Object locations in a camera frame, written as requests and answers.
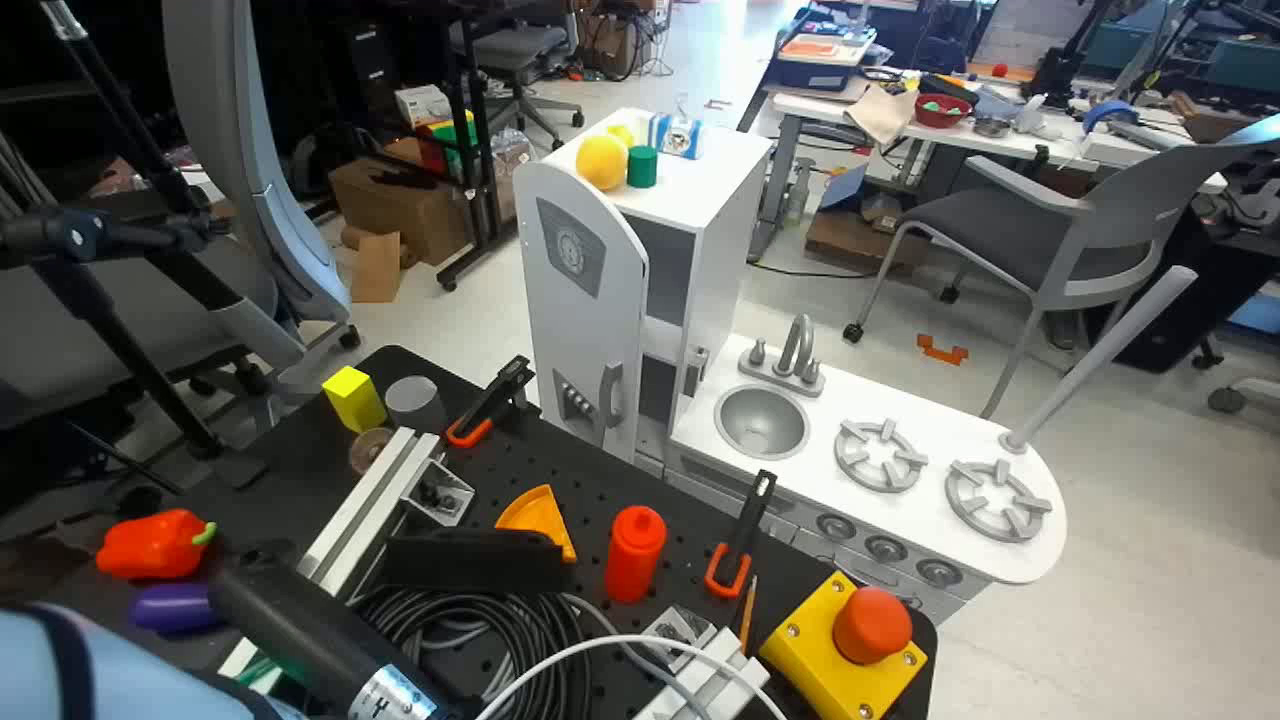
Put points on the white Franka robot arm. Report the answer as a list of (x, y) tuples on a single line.
[(55, 666)]

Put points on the white toy kitchen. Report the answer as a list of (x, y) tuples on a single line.
[(745, 401)]

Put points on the green toy cup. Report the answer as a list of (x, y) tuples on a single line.
[(640, 165)]

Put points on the yellow toy banana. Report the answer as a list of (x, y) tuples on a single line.
[(620, 132)]

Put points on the red toy bell pepper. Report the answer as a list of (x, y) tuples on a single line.
[(151, 545)]

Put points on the purple toy eggplant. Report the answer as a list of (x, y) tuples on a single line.
[(175, 609)]

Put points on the orange wedge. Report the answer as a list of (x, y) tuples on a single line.
[(542, 517)]

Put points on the orange cylinder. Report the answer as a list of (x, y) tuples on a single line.
[(632, 551)]

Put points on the blue white small carton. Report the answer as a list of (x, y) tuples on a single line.
[(679, 132)]

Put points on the grey cylinder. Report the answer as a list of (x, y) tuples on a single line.
[(409, 395)]

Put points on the black foam block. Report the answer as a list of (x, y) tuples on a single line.
[(474, 561)]

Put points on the orange pencil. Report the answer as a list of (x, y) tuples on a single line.
[(750, 612)]

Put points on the brown disc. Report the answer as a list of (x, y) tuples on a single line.
[(368, 450)]

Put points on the small cardboard box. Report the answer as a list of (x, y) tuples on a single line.
[(368, 265)]

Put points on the large cardboard box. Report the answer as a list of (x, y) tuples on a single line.
[(400, 203)]

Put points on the yellow block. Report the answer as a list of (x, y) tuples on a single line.
[(353, 397)]

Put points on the aluminium extrusion bar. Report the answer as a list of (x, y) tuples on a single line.
[(364, 507)]

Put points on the white desk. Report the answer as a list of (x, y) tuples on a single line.
[(854, 126)]

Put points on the dark swivel chair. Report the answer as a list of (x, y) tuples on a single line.
[(526, 52)]

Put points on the tan paper sheet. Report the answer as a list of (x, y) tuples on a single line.
[(883, 115)]

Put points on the yellow emergency stop button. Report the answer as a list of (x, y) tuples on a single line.
[(842, 651)]

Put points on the box with orange lid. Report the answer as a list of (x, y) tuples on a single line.
[(822, 52)]

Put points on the red bowl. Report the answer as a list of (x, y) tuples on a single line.
[(945, 108)]

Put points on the grey office chair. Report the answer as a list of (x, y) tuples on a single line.
[(1052, 224)]

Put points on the white curved panel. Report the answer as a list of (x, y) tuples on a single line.
[(243, 132)]

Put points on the silver metal bracket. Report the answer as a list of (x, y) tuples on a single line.
[(441, 494)]

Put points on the orange bracket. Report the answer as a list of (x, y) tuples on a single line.
[(942, 354)]

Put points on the white metal bracket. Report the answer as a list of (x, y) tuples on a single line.
[(706, 668)]

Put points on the black camera tripod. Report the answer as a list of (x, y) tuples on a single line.
[(83, 237)]

